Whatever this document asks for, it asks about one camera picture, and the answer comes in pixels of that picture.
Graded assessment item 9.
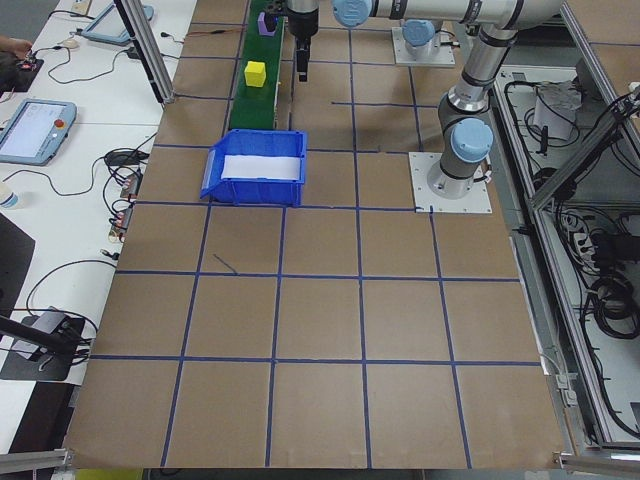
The black stand rod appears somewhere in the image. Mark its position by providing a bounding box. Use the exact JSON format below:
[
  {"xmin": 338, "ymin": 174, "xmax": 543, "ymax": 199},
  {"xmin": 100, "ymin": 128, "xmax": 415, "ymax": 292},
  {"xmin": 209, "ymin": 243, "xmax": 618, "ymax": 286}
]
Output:
[{"xmin": 0, "ymin": 314, "xmax": 69, "ymax": 357}]

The green conveyor belt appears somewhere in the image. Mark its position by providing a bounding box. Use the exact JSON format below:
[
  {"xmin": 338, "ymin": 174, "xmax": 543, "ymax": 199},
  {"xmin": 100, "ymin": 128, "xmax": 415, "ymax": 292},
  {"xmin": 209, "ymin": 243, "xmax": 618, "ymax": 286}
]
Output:
[{"xmin": 227, "ymin": 0, "xmax": 286, "ymax": 132}]

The small circuit board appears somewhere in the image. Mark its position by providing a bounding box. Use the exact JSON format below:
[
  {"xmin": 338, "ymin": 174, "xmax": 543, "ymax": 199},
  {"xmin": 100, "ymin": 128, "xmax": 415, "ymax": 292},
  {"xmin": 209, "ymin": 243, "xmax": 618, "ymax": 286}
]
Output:
[
  {"xmin": 108, "ymin": 203, "xmax": 136, "ymax": 245},
  {"xmin": 121, "ymin": 169, "xmax": 145, "ymax": 202}
]

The V-shaped metal bar frame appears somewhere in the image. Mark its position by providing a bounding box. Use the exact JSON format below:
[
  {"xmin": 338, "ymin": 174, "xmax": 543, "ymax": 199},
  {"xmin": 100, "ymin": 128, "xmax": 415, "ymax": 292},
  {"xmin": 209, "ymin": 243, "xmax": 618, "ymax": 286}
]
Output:
[{"xmin": 492, "ymin": 0, "xmax": 640, "ymax": 454}]

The black desk cable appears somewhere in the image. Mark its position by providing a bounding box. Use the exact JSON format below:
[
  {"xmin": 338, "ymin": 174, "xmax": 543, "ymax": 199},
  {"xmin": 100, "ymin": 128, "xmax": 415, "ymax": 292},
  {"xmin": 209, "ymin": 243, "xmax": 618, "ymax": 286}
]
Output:
[
  {"xmin": 0, "ymin": 154, "xmax": 109, "ymax": 197},
  {"xmin": 27, "ymin": 258, "xmax": 121, "ymax": 312}
]

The yellow foam block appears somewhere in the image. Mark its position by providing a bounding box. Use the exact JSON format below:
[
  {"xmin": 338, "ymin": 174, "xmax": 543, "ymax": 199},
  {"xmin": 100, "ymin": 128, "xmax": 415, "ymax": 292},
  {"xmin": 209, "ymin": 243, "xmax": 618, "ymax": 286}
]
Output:
[{"xmin": 243, "ymin": 60, "xmax": 267, "ymax": 89}]

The aluminium profile bar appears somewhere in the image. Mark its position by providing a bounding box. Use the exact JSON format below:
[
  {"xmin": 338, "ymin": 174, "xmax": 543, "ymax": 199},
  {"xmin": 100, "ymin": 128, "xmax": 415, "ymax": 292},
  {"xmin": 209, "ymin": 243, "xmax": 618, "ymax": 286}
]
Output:
[
  {"xmin": 552, "ymin": 449, "xmax": 640, "ymax": 471},
  {"xmin": 0, "ymin": 448, "xmax": 76, "ymax": 474}
]

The white box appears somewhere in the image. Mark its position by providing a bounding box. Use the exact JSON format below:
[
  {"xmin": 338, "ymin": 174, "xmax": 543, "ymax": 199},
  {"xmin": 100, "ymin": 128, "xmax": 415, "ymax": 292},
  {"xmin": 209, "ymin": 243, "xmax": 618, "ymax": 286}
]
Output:
[{"xmin": 533, "ymin": 81, "xmax": 584, "ymax": 141}]

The white foam pad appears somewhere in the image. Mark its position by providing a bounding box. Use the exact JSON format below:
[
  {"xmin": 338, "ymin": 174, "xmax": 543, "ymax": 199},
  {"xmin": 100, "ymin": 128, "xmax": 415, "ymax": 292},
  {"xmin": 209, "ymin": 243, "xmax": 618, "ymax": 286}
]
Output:
[{"xmin": 222, "ymin": 154, "xmax": 304, "ymax": 180}]

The black coiled cable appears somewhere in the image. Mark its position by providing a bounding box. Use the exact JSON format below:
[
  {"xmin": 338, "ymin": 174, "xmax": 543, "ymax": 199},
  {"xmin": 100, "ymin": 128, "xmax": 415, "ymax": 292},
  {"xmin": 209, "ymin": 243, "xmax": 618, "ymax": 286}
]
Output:
[{"xmin": 579, "ymin": 272, "xmax": 640, "ymax": 344}]

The grey metal bracket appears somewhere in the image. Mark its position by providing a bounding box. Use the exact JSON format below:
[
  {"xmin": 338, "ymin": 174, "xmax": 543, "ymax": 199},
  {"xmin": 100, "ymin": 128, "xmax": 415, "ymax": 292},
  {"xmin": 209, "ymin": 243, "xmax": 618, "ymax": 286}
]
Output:
[{"xmin": 552, "ymin": 372, "xmax": 579, "ymax": 409}]

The thin red wire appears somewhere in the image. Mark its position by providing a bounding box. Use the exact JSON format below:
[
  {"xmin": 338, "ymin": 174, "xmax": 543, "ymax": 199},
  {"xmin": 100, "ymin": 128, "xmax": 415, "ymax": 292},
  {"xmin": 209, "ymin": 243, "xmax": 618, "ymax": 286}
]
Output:
[{"xmin": 182, "ymin": 28, "xmax": 236, "ymax": 42}]

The white cup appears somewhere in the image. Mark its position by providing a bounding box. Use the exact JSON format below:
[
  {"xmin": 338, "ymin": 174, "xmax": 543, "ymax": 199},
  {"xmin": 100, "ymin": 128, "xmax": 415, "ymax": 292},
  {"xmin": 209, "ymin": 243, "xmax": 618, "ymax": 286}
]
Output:
[{"xmin": 0, "ymin": 182, "xmax": 22, "ymax": 210}]

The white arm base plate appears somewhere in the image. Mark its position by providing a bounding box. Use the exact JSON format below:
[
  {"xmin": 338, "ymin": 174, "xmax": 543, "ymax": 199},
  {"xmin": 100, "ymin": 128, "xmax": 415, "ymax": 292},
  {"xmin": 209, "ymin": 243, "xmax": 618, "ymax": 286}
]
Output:
[
  {"xmin": 390, "ymin": 26, "xmax": 457, "ymax": 68},
  {"xmin": 408, "ymin": 151, "xmax": 494, "ymax": 215}
]

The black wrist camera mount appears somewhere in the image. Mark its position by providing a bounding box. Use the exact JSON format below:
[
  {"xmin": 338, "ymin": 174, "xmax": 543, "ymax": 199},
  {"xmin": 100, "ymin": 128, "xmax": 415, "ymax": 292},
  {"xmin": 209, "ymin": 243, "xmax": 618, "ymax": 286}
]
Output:
[{"xmin": 265, "ymin": 0, "xmax": 291, "ymax": 31}]

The black stand base plate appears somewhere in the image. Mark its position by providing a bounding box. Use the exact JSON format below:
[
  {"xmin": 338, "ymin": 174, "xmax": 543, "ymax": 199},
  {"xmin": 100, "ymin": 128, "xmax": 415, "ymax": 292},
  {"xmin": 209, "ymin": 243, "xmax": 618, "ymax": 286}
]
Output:
[{"xmin": 0, "ymin": 313, "xmax": 87, "ymax": 384}]

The black monitor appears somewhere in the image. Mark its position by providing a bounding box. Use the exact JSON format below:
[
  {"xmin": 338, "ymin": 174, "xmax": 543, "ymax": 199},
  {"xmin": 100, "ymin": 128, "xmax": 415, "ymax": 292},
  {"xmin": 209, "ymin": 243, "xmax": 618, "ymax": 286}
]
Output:
[{"xmin": 0, "ymin": 212, "xmax": 37, "ymax": 321}]

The background person hand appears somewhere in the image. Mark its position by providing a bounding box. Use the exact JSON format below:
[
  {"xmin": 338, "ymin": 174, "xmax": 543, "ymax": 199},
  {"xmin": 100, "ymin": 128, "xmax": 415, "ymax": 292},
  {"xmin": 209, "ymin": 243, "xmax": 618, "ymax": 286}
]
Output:
[{"xmin": 0, "ymin": 35, "xmax": 32, "ymax": 57}]

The light blue teach pendant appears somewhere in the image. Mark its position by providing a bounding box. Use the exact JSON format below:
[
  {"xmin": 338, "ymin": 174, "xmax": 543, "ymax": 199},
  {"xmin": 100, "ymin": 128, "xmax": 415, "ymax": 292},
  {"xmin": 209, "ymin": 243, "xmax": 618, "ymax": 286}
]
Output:
[
  {"xmin": 81, "ymin": 1, "xmax": 155, "ymax": 47},
  {"xmin": 0, "ymin": 98, "xmax": 78, "ymax": 167}
]

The aluminium profile post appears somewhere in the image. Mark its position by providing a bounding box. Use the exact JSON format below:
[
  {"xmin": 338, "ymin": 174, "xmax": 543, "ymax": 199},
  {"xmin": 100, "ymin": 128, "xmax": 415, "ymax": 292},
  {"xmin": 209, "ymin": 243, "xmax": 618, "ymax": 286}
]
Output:
[{"xmin": 113, "ymin": 0, "xmax": 177, "ymax": 105}]

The small grey device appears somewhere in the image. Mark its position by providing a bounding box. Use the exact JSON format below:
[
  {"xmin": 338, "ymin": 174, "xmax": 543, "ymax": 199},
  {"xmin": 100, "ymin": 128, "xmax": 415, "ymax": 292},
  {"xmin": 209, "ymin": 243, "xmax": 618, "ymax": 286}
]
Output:
[{"xmin": 30, "ymin": 306, "xmax": 65, "ymax": 334}]

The black mat with electronics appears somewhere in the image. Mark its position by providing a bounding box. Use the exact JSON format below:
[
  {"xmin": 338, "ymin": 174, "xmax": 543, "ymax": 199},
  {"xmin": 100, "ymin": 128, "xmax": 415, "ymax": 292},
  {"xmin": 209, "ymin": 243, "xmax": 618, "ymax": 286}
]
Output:
[{"xmin": 0, "ymin": 43, "xmax": 45, "ymax": 94}]

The blue plastic storage bin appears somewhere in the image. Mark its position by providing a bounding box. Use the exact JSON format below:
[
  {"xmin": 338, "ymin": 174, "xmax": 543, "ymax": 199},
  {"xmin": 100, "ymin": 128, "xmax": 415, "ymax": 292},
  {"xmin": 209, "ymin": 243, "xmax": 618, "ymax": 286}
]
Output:
[{"xmin": 198, "ymin": 128, "xmax": 309, "ymax": 207}]

